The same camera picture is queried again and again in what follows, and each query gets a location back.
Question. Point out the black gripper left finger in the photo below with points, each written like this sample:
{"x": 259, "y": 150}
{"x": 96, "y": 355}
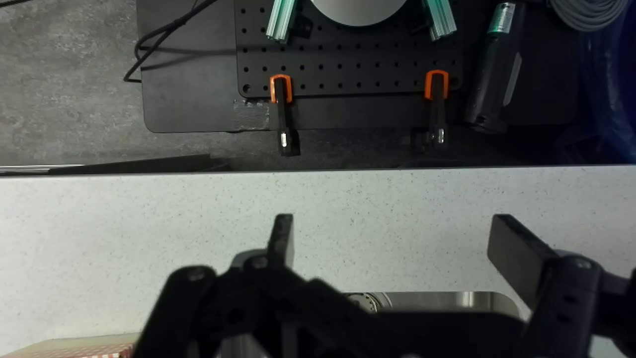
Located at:
{"x": 281, "y": 243}

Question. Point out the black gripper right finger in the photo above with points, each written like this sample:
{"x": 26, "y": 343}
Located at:
{"x": 519, "y": 257}

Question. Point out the grey round robot base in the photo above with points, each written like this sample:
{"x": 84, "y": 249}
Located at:
{"x": 358, "y": 13}

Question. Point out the stainless steel sink basin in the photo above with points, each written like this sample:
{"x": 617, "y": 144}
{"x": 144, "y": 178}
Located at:
{"x": 464, "y": 301}

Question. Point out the left orange black clamp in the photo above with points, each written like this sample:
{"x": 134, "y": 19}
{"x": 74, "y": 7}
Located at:
{"x": 283, "y": 98}

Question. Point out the orange black clamp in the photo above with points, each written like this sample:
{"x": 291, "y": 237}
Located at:
{"x": 436, "y": 92}
{"x": 283, "y": 98}

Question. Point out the right orange black clamp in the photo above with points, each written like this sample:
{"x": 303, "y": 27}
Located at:
{"x": 436, "y": 92}

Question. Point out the blue trash bin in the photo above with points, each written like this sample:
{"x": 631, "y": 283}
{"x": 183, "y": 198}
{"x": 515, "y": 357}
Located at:
{"x": 609, "y": 76}

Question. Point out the black cordless power tool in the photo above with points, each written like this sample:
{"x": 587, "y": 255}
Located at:
{"x": 497, "y": 70}

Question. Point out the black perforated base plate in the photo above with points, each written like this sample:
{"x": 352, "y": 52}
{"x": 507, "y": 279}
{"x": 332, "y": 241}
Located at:
{"x": 331, "y": 60}

